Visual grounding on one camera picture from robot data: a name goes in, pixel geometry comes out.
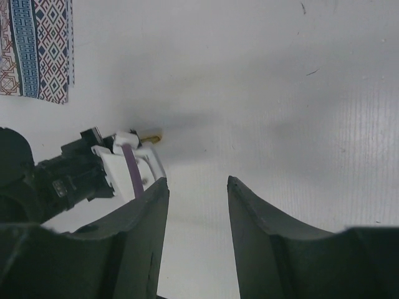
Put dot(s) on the gold knife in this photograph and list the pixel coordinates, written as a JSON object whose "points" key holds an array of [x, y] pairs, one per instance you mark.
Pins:
{"points": [[153, 135]]}

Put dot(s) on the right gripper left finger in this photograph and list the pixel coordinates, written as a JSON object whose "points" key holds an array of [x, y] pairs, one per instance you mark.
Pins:
{"points": [[117, 256]]}

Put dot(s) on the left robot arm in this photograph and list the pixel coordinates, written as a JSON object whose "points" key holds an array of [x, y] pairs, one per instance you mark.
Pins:
{"points": [[19, 202]]}

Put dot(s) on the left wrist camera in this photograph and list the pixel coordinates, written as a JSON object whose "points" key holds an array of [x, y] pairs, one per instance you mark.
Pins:
{"points": [[130, 166]]}

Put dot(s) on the patterned cloth placemat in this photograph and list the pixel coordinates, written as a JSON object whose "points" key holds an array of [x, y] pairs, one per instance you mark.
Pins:
{"points": [[37, 49]]}

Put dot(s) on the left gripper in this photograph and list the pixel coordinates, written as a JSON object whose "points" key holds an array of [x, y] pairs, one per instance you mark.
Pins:
{"points": [[74, 175]]}

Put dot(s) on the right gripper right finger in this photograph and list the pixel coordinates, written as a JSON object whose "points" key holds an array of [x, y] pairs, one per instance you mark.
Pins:
{"points": [[278, 256]]}

